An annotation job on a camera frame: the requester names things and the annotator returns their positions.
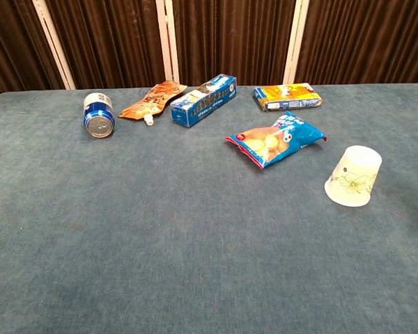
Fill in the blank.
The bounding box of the orange spout pouch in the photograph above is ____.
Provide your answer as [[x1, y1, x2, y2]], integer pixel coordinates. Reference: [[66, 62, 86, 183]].
[[118, 80, 188, 126]]

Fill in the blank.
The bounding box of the long blue cardboard box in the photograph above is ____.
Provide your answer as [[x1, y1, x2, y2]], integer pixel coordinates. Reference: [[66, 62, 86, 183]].
[[169, 73, 238, 128]]

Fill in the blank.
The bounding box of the white partition post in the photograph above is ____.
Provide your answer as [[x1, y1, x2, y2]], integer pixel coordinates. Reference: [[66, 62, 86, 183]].
[[32, 0, 77, 91], [155, 0, 180, 85], [283, 0, 311, 86]]

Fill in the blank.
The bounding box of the blue table cloth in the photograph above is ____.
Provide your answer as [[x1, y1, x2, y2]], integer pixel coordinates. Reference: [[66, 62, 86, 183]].
[[0, 82, 418, 334]]

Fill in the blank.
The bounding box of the blue red snack bag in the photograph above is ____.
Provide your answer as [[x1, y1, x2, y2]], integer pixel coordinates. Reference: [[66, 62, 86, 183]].
[[224, 111, 328, 170]]

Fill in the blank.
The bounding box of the yellow blue snack packet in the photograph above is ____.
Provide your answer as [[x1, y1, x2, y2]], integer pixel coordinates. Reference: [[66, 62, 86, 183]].
[[253, 82, 324, 113]]

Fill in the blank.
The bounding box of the blue white drink can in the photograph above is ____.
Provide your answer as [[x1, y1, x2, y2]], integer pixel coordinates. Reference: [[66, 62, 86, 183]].
[[83, 92, 116, 139]]

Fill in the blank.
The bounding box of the dark brown curtain panel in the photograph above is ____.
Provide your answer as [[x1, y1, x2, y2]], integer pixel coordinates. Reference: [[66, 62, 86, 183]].
[[0, 0, 66, 100], [167, 0, 297, 87], [44, 0, 167, 90], [295, 0, 418, 86]]

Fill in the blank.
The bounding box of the white floral paper cup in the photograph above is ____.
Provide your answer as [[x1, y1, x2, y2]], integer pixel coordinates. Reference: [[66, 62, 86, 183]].
[[324, 145, 383, 208]]

